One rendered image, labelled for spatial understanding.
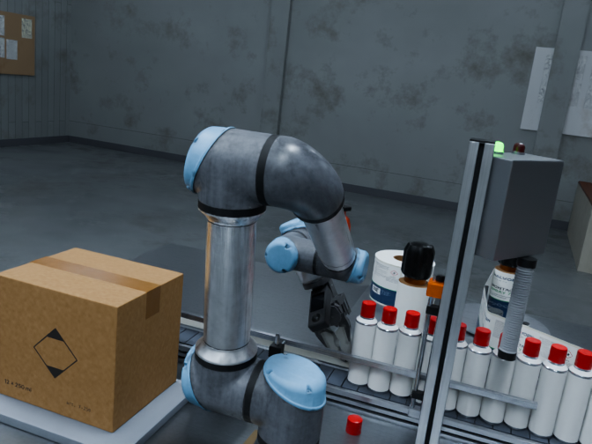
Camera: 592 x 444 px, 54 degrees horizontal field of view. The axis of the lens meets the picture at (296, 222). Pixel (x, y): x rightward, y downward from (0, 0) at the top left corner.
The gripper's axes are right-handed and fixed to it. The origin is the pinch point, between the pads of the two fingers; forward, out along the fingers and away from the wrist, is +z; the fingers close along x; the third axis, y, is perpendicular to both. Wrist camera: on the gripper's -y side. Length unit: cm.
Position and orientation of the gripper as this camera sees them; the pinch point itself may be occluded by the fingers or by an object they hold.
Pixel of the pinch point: (344, 358)
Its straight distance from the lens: 144.6
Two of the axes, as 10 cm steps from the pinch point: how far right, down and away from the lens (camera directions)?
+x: -8.7, 3.3, 3.8
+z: 3.7, 9.3, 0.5
